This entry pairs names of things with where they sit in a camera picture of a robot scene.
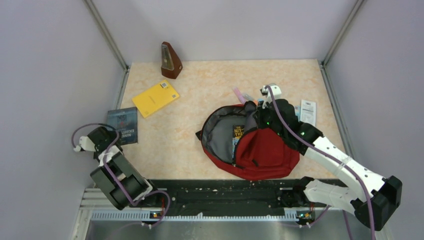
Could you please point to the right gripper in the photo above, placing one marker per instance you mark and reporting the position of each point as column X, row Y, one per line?
column 260, row 111

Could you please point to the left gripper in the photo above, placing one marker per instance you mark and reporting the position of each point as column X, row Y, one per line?
column 112, row 134

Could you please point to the colourful treehouse book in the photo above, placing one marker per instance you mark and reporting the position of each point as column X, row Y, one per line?
column 237, row 133

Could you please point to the red backpack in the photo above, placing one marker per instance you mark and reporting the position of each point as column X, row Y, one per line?
column 260, row 153

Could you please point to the dark nineteen eighty-four book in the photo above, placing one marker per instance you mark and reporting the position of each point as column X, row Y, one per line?
column 124, row 120

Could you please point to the yellow notebook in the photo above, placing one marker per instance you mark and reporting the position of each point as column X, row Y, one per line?
column 155, row 98

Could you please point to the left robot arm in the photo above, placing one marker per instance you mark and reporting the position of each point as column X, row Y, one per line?
column 116, row 177

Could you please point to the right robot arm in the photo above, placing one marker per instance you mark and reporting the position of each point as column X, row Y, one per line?
column 369, row 196

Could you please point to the blue correction tape pack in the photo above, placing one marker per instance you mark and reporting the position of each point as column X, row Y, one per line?
column 297, row 111

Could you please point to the pink highlighter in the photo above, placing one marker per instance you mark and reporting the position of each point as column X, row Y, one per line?
column 239, row 95

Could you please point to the orange highlighter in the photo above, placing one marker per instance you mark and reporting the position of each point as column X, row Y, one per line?
column 247, row 97

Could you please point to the brown wooden metronome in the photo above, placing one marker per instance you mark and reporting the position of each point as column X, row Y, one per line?
column 171, row 65

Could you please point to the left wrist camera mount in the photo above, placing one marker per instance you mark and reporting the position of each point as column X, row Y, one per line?
column 85, row 144

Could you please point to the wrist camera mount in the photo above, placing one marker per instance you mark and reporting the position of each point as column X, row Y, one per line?
column 85, row 144
column 270, row 92

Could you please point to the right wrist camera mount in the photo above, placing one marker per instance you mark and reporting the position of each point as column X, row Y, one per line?
column 270, row 92

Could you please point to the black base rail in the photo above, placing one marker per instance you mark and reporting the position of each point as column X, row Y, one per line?
column 231, row 198

